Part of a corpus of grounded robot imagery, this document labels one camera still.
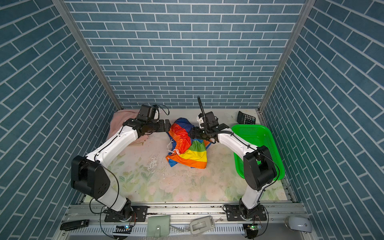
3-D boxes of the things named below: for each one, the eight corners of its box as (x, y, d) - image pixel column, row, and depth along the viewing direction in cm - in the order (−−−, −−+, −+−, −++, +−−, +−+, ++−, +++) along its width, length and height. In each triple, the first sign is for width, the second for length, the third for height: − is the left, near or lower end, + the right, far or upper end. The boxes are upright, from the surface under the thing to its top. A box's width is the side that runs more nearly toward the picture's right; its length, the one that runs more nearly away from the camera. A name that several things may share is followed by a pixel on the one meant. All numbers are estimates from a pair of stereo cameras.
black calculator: (238, 124, 114) (238, 122, 112) (235, 113, 121) (236, 111, 119) (255, 124, 114) (256, 122, 112) (251, 113, 122) (252, 111, 120)
